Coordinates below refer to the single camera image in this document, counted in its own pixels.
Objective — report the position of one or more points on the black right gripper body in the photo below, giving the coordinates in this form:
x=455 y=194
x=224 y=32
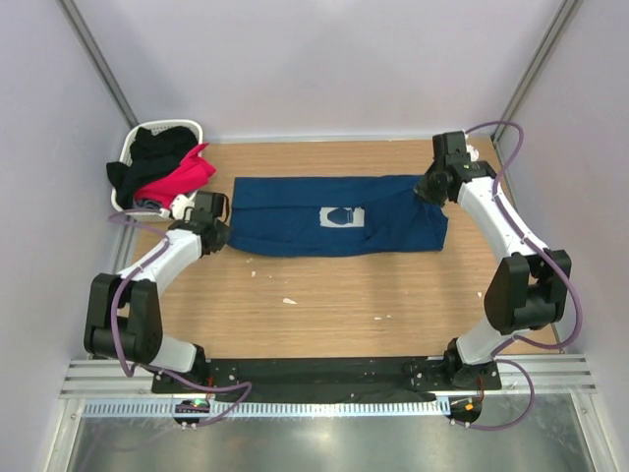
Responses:
x=426 y=190

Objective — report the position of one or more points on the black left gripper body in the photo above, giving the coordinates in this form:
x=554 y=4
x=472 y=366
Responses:
x=219 y=237

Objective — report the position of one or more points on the blue t shirt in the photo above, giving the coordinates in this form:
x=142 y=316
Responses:
x=333 y=217

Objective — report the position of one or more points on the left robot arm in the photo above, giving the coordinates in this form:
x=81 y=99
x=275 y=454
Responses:
x=123 y=318

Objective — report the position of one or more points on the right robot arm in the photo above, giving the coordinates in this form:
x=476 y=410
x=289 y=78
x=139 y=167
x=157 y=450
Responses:
x=529 y=288

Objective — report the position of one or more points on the pink t shirt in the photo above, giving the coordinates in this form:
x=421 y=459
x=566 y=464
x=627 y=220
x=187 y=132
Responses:
x=193 y=173

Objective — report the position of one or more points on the grey t shirt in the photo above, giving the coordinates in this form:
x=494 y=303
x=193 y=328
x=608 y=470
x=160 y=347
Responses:
x=150 y=205

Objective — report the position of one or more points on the white laundry basket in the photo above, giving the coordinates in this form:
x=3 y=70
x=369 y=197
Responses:
x=156 y=126

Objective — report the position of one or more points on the black t shirt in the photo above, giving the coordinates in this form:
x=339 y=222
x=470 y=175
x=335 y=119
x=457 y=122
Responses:
x=152 y=157

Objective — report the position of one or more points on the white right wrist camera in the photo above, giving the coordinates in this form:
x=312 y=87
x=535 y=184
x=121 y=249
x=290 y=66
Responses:
x=473 y=152

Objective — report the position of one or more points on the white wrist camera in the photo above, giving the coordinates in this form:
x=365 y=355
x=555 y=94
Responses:
x=178 y=207
x=473 y=152

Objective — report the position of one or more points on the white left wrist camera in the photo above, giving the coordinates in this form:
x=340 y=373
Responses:
x=178 y=207

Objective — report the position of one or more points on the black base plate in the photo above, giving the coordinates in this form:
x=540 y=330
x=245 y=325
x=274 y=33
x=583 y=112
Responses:
x=342 y=380

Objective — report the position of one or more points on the aluminium frame rail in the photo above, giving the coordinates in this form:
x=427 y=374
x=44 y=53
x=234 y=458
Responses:
x=553 y=373

